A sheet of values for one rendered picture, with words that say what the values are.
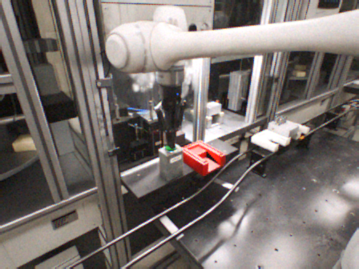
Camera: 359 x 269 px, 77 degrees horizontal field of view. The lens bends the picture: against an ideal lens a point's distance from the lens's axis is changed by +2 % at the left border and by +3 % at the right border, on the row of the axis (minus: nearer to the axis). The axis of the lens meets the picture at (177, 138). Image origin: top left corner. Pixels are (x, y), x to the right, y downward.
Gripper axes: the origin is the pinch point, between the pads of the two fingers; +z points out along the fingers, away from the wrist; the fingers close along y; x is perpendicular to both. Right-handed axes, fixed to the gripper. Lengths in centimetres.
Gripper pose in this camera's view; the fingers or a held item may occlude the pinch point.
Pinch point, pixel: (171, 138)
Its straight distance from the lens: 81.6
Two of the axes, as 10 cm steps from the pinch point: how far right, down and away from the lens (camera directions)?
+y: -7.9, 2.9, -5.4
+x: 6.1, 3.8, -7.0
